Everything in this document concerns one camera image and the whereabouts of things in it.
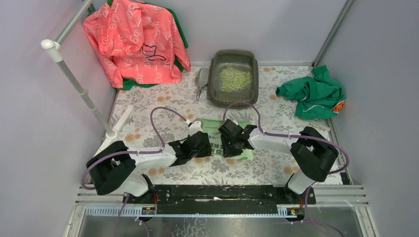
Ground metal litter scoop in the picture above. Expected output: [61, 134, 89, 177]
[195, 68, 210, 101]

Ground beige bag sealing clip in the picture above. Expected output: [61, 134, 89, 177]
[309, 120, 330, 132]

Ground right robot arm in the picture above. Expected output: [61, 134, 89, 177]
[218, 119, 338, 203]

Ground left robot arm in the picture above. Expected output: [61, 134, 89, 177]
[86, 131, 211, 203]

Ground green cat litter pile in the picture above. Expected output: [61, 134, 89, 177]
[216, 66, 252, 92]

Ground grey plastic litter box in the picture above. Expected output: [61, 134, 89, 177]
[207, 49, 259, 107]

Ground floral patterned mat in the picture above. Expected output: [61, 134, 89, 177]
[111, 66, 311, 185]

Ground white clothes rack pole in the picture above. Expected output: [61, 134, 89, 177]
[41, 39, 134, 154]

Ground green garment behind jacket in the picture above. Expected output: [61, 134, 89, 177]
[85, 0, 189, 91]

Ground crumpled green garment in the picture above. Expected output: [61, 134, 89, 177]
[275, 65, 346, 120]

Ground pink hooded jacket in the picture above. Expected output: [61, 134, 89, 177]
[82, 0, 192, 89]

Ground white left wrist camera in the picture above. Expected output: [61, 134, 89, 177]
[188, 120, 203, 136]

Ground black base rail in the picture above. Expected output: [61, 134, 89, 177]
[123, 185, 316, 215]

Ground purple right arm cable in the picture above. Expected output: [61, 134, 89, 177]
[222, 101, 350, 237]

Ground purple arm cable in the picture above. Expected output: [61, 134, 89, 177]
[81, 106, 192, 237]
[222, 101, 350, 237]

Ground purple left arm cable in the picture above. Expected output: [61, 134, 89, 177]
[81, 106, 192, 237]

